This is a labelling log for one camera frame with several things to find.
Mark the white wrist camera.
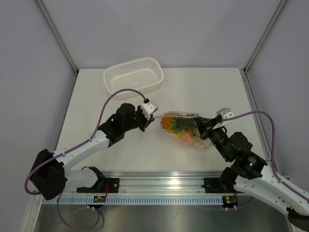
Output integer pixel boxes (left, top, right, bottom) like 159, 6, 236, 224
140, 101, 158, 117
214, 108, 234, 129

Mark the fake orange pineapple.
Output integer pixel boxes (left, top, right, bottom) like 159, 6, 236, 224
160, 117, 177, 131

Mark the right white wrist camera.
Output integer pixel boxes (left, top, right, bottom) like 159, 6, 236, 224
214, 108, 234, 129

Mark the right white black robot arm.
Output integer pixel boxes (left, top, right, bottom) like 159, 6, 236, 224
194, 116, 309, 232

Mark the clear zip top bag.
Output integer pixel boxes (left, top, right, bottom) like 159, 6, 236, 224
154, 111, 212, 149

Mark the right aluminium frame post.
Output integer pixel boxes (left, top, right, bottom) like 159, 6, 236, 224
243, 0, 289, 75

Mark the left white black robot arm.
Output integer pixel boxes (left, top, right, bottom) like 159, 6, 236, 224
29, 101, 157, 200

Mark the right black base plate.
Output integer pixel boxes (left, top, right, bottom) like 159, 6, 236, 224
202, 177, 243, 194

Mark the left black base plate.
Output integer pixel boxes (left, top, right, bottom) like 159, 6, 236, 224
76, 177, 121, 194

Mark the white slotted cable duct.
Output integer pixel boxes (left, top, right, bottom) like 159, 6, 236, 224
43, 195, 223, 205

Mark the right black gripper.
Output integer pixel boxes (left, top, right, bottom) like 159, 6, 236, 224
195, 116, 232, 161

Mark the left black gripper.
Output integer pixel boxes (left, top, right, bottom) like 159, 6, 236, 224
123, 105, 154, 132

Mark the aluminium mounting rail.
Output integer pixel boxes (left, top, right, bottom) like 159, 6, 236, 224
103, 171, 222, 195

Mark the left aluminium frame post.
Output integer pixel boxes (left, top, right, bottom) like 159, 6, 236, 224
33, 0, 79, 77

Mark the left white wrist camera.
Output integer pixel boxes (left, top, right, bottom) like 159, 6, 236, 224
140, 101, 158, 117

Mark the white perforated plastic basket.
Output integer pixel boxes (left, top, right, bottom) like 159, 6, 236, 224
103, 58, 164, 94

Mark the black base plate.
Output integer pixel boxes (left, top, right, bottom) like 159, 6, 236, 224
76, 177, 121, 194
202, 177, 243, 194

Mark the aluminium frame post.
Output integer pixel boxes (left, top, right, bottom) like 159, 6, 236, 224
33, 0, 79, 77
243, 0, 289, 75

